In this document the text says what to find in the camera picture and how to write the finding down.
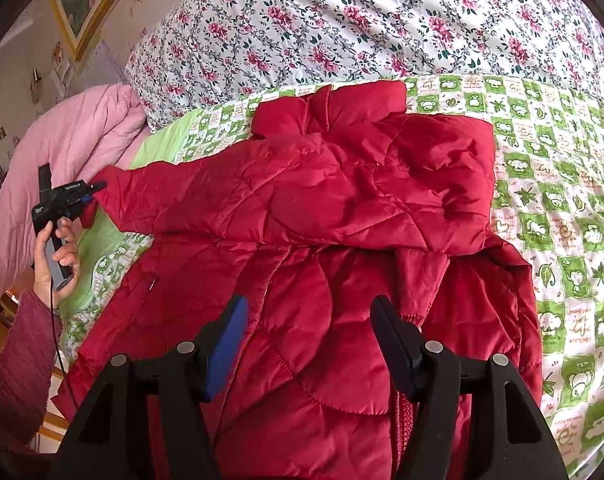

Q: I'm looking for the red quilted jacket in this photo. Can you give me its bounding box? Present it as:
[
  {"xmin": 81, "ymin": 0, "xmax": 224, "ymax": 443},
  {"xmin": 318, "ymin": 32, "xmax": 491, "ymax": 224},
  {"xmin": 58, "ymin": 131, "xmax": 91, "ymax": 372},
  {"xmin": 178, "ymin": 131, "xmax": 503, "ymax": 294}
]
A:
[{"xmin": 52, "ymin": 80, "xmax": 543, "ymax": 480}]

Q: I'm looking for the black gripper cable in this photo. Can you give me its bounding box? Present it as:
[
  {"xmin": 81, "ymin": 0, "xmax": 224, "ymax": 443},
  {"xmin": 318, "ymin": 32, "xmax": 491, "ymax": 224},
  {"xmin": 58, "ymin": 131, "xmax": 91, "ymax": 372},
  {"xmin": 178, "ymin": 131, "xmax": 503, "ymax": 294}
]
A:
[{"xmin": 46, "ymin": 287, "xmax": 83, "ymax": 411}]

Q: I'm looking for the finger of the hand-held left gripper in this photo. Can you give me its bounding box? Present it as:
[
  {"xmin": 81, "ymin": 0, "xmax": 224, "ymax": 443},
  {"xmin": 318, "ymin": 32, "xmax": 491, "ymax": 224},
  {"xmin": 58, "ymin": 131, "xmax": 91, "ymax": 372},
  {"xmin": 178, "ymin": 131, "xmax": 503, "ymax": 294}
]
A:
[{"xmin": 78, "ymin": 180, "xmax": 108, "ymax": 207}]

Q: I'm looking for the pink blanket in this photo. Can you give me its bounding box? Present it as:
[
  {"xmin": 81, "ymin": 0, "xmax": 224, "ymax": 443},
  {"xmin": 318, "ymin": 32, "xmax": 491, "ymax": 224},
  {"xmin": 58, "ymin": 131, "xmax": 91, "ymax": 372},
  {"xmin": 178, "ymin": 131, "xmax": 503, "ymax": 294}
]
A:
[{"xmin": 0, "ymin": 84, "xmax": 149, "ymax": 326}]

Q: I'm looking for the person's left forearm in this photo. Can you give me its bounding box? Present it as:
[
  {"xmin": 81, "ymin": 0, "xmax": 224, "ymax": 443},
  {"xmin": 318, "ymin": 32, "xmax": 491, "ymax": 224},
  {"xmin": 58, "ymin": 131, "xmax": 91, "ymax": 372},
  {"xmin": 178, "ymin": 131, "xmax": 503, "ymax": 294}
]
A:
[{"xmin": 0, "ymin": 289, "xmax": 65, "ymax": 458}]

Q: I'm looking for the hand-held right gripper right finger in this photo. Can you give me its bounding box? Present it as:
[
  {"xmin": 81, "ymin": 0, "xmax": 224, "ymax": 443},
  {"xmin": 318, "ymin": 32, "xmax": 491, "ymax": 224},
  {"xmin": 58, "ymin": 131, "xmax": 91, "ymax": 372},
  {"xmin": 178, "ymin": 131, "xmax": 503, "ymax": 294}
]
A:
[{"xmin": 369, "ymin": 295, "xmax": 570, "ymax": 480}]

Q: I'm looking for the floral quilt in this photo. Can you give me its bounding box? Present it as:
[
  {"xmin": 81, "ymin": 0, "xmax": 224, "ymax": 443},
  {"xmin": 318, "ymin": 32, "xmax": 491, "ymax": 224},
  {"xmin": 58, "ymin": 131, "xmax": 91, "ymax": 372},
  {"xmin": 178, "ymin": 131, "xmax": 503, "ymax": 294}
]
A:
[{"xmin": 124, "ymin": 0, "xmax": 604, "ymax": 133}]

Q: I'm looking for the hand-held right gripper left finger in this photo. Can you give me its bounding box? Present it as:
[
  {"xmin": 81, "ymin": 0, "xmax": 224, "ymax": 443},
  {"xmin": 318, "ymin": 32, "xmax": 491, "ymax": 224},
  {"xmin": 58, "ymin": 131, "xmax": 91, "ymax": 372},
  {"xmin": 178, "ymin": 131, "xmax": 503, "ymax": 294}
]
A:
[{"xmin": 49, "ymin": 294, "xmax": 250, "ymax": 480}]

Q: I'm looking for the green checked bed sheet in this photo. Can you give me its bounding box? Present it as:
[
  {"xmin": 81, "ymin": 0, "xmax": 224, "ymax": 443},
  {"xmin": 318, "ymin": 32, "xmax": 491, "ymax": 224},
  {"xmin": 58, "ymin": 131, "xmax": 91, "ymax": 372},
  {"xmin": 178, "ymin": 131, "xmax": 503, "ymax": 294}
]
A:
[{"xmin": 57, "ymin": 74, "xmax": 604, "ymax": 478}]

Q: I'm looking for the gold framed picture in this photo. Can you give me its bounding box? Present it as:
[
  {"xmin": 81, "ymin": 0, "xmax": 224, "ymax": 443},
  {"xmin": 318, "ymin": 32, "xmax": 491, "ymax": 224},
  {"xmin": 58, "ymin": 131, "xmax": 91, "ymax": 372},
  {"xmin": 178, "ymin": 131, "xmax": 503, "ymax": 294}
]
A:
[{"xmin": 47, "ymin": 0, "xmax": 153, "ymax": 63}]

